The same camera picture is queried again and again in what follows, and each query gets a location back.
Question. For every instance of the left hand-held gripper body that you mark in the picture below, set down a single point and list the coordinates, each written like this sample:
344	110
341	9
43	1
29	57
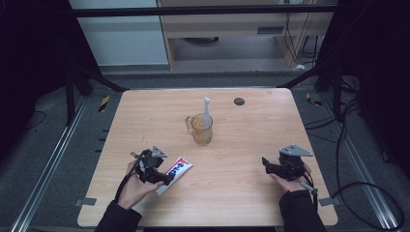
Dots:
150	162

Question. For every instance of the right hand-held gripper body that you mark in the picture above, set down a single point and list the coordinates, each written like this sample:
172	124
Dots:
291	162

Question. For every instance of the white toothpaste tube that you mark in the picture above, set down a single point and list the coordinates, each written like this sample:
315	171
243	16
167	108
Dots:
179	169

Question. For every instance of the amber glass cup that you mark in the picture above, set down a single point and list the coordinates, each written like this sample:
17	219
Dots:
202	135

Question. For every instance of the white toothbrush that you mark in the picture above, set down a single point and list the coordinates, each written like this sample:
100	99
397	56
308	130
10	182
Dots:
207	112

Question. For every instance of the person's right hand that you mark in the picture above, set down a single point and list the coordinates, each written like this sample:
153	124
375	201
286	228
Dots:
291	185

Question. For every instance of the person's left hand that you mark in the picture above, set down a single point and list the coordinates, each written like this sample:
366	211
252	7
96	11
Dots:
133	190

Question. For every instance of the yellow-black floor tape strip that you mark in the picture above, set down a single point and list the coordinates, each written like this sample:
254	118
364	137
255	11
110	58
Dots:
104	103
312	100

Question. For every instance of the black slanted stand brace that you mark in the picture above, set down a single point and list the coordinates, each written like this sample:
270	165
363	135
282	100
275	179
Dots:
306	75
103	79

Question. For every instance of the small white floor object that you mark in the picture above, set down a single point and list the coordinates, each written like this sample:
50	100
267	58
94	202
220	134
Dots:
300	67

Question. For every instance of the white cabinet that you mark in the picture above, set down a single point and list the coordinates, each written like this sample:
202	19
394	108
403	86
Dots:
124	42

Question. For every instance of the dark curtain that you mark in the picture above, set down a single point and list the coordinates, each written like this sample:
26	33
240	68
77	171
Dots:
380	64
29	64

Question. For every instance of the grey metal table bracket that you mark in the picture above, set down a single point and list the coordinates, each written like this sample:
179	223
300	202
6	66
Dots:
85	201
329	201

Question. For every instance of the aluminium floor rail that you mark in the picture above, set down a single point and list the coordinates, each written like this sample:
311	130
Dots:
364	170
48	164

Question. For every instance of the black upright stand post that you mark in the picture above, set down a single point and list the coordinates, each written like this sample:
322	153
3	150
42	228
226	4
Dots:
69	96

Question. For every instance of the black horizontal frame bar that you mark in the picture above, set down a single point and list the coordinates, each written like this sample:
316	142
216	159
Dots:
193	11

